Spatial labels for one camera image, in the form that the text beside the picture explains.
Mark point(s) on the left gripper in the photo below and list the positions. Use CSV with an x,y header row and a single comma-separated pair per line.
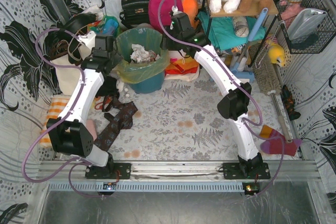
x,y
76,21

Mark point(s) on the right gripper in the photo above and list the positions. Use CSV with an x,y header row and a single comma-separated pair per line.
x,y
177,20

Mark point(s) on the yellow trash bag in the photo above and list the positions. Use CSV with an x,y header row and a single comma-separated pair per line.
x,y
130,72

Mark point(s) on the teal trash bin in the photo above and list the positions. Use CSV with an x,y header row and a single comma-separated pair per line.
x,y
149,85

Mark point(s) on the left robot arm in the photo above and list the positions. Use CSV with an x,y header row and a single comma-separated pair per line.
x,y
68,132

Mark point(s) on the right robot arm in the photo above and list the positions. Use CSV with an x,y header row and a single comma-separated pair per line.
x,y
236,94

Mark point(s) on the colourful printed bag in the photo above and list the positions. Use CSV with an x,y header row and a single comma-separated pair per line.
x,y
109,25

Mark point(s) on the crumpled paper trash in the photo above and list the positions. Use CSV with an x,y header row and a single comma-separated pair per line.
x,y
141,55

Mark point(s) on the cream canvas tote bag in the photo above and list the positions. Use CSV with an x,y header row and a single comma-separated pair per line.
x,y
68,52

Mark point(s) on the orange plush toy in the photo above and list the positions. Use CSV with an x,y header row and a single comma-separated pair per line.
x,y
190,7

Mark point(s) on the teal cloth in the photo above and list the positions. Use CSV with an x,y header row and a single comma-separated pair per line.
x,y
222,35

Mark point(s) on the black leather handbag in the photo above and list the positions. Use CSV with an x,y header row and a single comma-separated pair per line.
x,y
134,12

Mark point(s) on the orange checkered towel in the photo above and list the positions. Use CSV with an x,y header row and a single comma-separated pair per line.
x,y
58,103

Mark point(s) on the dark patterned necktie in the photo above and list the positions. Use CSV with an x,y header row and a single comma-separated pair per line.
x,y
121,121

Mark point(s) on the pink sponge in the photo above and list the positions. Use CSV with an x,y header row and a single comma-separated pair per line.
x,y
91,127

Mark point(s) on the yellow plush duck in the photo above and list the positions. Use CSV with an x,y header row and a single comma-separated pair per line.
x,y
276,53

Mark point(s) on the silver foil pouch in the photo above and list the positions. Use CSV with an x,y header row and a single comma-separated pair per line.
x,y
305,23

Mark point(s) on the red striped sock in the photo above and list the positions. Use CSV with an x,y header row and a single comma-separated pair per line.
x,y
274,145

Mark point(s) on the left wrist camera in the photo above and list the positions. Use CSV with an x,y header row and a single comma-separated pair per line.
x,y
88,40

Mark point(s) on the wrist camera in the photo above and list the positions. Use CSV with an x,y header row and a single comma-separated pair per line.
x,y
88,40
176,13

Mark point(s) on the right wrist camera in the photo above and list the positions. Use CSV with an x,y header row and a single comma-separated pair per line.
x,y
176,13

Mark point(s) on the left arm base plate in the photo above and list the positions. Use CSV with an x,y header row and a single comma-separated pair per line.
x,y
120,171

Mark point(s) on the black wire basket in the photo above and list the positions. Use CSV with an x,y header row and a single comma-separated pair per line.
x,y
315,42

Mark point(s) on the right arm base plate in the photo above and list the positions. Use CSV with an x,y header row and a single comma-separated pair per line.
x,y
233,171

